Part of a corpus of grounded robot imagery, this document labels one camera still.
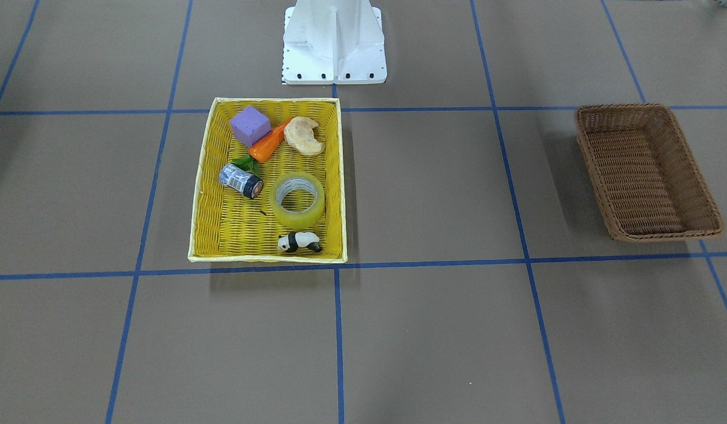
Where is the yellow-green tape roll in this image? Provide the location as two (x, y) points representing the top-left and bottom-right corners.
(269, 171), (326, 230)

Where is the brown wicker basket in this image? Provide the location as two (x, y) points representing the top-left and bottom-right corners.
(574, 104), (725, 243)

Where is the black white panda figurine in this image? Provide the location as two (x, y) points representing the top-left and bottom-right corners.
(277, 231), (323, 253)

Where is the beige toy croissant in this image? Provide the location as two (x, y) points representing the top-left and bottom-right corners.
(283, 117), (325, 156)

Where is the blue-grey battery cylinder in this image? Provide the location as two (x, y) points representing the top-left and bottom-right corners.
(218, 163), (265, 199)

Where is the orange toy carrot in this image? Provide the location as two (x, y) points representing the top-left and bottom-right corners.
(230, 119), (292, 177)

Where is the purple foam cube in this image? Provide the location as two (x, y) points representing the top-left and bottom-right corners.
(229, 105), (272, 148)

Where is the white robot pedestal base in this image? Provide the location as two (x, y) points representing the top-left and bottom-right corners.
(281, 1), (388, 84)

